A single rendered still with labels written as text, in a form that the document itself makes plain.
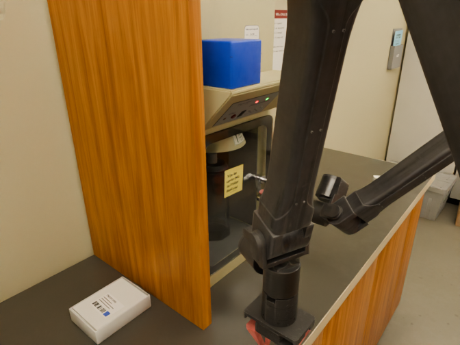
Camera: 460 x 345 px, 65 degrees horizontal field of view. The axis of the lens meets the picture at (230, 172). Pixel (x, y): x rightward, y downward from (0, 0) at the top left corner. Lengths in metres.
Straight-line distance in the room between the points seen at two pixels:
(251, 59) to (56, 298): 0.81
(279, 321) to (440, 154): 0.47
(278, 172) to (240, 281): 0.67
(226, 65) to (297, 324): 0.48
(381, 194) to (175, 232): 0.47
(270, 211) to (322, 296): 0.61
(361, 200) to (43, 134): 0.84
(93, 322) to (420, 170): 0.81
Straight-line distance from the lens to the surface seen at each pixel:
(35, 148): 1.11
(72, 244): 1.26
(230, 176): 0.94
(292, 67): 0.39
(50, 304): 1.13
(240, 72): 0.74
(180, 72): 0.69
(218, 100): 0.74
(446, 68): 0.27
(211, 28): 0.83
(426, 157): 0.85
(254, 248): 0.52
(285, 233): 0.50
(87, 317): 1.00
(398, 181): 0.85
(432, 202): 3.57
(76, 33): 0.97
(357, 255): 1.25
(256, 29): 0.96
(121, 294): 1.03
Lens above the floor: 1.64
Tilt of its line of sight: 23 degrees down
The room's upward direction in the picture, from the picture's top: straight up
